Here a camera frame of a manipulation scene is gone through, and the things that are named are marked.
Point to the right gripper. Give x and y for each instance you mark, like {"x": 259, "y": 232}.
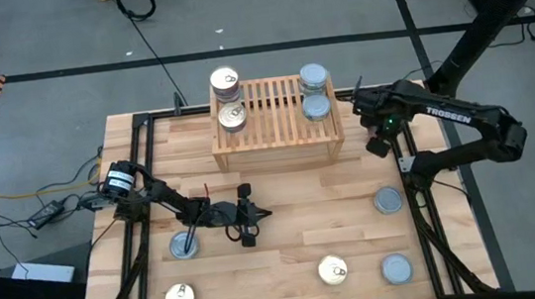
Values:
{"x": 383, "y": 117}

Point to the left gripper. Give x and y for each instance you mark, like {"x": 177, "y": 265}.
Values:
{"x": 240, "y": 217}

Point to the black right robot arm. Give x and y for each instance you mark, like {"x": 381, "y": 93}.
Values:
{"x": 448, "y": 114}

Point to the black metal table frame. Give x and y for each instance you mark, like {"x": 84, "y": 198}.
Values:
{"x": 164, "y": 113}

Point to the black metal beam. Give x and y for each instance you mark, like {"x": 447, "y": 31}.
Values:
{"x": 13, "y": 290}

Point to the wooden slatted shelf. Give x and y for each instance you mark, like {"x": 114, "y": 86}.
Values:
{"x": 279, "y": 138}

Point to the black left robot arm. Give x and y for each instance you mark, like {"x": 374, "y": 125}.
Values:
{"x": 167, "y": 195}

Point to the black power adapter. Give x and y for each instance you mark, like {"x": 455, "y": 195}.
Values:
{"x": 45, "y": 214}

